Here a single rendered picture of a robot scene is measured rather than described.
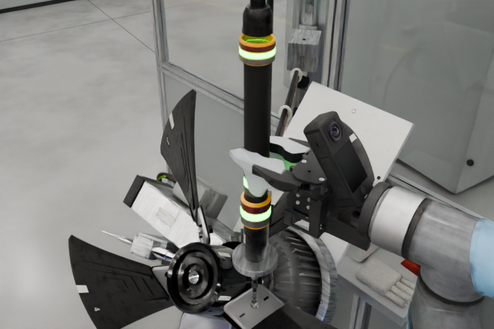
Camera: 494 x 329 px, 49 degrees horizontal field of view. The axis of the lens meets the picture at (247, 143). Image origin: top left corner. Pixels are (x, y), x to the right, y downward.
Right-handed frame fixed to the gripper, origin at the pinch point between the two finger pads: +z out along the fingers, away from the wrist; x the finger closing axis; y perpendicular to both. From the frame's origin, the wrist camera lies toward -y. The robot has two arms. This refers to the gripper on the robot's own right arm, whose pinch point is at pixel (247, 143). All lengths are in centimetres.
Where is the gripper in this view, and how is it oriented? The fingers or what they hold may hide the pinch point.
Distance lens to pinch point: 74.2
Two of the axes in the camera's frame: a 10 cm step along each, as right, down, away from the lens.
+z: -8.0, -3.3, 5.0
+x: 6.0, -4.3, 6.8
